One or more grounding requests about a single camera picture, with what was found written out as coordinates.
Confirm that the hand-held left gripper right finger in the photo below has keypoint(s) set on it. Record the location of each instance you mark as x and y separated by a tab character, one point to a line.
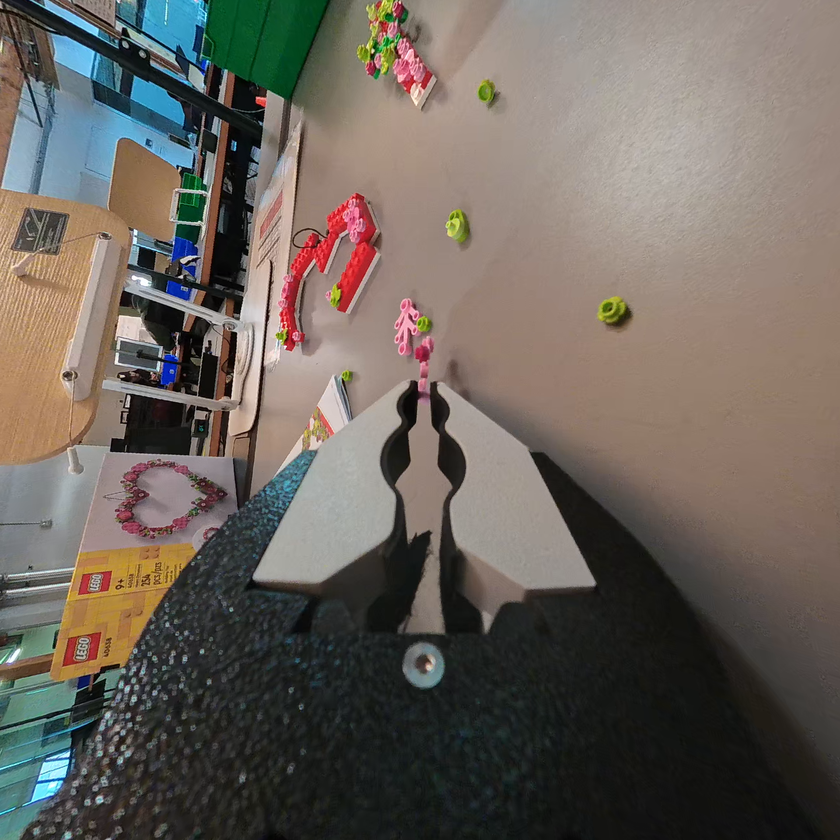
512	518

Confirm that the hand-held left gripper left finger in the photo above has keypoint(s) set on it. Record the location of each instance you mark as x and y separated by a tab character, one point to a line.
334	512

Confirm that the pink lego flower stem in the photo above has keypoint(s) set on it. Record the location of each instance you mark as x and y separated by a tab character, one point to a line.
424	358
407	325

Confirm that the lego instruction booklet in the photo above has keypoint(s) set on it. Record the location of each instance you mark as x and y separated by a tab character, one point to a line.
331	407

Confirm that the yellow lego set box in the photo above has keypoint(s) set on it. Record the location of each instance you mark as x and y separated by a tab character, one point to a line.
151	571

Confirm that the red lego heart segment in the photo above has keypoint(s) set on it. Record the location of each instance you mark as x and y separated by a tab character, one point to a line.
358	256

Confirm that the white lego plate with flowers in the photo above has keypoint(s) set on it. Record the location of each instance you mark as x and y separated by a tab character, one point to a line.
407	65

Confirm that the white desk stand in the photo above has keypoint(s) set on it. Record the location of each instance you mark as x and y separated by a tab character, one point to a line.
246	354

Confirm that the blue storage bin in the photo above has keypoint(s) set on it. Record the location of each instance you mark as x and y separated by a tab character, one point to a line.
182	253

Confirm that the white bar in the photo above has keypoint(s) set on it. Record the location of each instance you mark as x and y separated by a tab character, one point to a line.
92	315

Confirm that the white printed sheet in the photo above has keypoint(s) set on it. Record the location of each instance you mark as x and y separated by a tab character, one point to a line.
279	197

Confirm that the green storage crate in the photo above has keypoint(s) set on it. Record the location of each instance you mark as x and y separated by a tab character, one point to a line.
190	203

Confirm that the light wooden panel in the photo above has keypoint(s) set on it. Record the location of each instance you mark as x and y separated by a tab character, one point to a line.
39	341

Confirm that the brown wooden desk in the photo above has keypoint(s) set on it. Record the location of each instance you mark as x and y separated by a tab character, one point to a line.
216	184

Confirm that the wooden chair back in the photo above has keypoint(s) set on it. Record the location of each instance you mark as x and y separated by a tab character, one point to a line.
141	190

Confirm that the black metal beam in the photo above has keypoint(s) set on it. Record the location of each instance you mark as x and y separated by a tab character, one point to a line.
197	93

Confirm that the green plastic bin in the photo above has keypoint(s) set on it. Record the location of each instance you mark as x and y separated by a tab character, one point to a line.
262	39

